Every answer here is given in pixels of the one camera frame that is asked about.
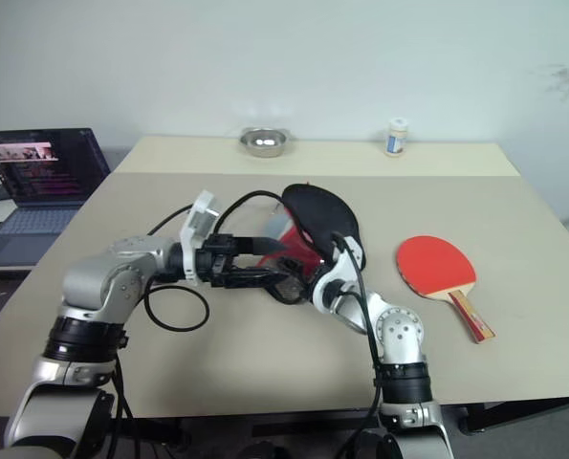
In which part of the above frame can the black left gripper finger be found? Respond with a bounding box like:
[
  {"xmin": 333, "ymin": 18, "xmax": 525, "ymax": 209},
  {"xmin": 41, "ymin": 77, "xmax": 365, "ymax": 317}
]
[
  {"xmin": 235, "ymin": 235, "xmax": 286, "ymax": 255},
  {"xmin": 226, "ymin": 266, "xmax": 291, "ymax": 290}
]

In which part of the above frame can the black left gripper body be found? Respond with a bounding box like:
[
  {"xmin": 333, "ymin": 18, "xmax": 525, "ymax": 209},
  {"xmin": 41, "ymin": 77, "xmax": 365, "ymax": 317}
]
[{"xmin": 196, "ymin": 232, "xmax": 240, "ymax": 290}]

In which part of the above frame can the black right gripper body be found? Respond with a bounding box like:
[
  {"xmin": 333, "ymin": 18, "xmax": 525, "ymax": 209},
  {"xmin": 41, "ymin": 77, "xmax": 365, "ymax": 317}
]
[{"xmin": 298, "ymin": 257, "xmax": 336, "ymax": 290}]

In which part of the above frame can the grey zipper pull tag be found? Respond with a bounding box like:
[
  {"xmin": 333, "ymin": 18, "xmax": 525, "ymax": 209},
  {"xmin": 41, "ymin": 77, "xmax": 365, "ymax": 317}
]
[{"xmin": 264, "ymin": 209, "xmax": 291, "ymax": 238}]

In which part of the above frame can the red and black paddle case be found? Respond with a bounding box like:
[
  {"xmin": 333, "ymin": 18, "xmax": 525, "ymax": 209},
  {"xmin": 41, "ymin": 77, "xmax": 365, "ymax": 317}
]
[{"xmin": 259, "ymin": 183, "xmax": 367, "ymax": 307}]

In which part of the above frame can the red table tennis paddle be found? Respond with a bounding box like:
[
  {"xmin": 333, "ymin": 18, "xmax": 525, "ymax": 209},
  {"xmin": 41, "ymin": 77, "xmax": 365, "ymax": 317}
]
[{"xmin": 395, "ymin": 234, "xmax": 498, "ymax": 345}]

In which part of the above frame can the stainless steel bowl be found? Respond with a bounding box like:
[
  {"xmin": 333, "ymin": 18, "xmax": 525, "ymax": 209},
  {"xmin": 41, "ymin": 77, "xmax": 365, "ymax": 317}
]
[{"xmin": 238, "ymin": 125, "xmax": 295, "ymax": 159}]

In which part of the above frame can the small white plastic bottle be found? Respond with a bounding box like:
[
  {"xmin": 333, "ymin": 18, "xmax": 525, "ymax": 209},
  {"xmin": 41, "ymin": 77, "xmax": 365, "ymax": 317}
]
[{"xmin": 384, "ymin": 117, "xmax": 410, "ymax": 158}]

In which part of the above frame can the open blue-grey laptop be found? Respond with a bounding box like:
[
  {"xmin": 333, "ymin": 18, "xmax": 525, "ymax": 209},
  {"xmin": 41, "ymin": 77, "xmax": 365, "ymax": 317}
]
[{"xmin": 0, "ymin": 127, "xmax": 113, "ymax": 269}]

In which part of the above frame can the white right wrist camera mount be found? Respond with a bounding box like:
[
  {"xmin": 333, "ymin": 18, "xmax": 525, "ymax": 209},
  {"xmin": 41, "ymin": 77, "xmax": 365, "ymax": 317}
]
[{"xmin": 311, "ymin": 235, "xmax": 367, "ymax": 316}]

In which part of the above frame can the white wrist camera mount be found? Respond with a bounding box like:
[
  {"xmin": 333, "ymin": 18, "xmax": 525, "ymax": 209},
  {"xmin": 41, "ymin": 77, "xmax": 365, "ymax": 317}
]
[
  {"xmin": 311, "ymin": 235, "xmax": 367, "ymax": 316},
  {"xmin": 178, "ymin": 189, "xmax": 226, "ymax": 288}
]

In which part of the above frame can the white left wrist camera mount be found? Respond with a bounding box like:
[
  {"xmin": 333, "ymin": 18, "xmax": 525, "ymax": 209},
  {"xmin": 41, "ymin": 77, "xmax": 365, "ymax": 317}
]
[{"xmin": 178, "ymin": 189, "xmax": 226, "ymax": 288}]

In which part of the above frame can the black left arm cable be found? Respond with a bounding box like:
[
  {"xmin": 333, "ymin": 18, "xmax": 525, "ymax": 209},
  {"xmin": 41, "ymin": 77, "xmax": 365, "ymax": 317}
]
[{"xmin": 143, "ymin": 189, "xmax": 285, "ymax": 332}]

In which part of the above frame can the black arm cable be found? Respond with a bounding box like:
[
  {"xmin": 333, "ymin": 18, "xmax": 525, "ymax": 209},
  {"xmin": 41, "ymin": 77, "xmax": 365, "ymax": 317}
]
[
  {"xmin": 331, "ymin": 231, "xmax": 385, "ymax": 459},
  {"xmin": 143, "ymin": 189, "xmax": 285, "ymax": 332}
]

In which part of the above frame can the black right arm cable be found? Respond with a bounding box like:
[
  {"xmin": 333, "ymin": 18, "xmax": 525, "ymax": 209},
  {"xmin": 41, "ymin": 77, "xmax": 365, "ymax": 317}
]
[{"xmin": 331, "ymin": 231, "xmax": 385, "ymax": 459}]

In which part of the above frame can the black table frame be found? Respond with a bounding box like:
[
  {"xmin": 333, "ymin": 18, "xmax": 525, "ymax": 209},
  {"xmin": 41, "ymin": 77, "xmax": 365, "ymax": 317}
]
[{"xmin": 135, "ymin": 395, "xmax": 569, "ymax": 437}]

